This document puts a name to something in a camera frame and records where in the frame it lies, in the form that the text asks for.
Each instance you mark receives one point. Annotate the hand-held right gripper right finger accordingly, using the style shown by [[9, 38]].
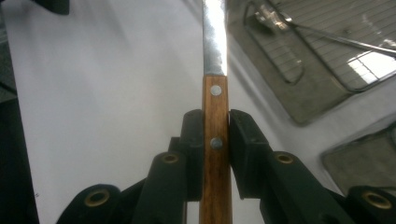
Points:
[[249, 155]]

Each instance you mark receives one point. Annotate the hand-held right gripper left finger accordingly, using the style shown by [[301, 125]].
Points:
[[194, 149]]

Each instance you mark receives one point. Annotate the smoky clear plastic bin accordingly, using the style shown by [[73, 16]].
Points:
[[364, 161], [311, 96]]

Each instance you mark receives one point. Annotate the long metal spoon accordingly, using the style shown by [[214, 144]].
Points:
[[342, 40]]

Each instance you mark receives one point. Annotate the white table sheet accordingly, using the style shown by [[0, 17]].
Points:
[[109, 93]]

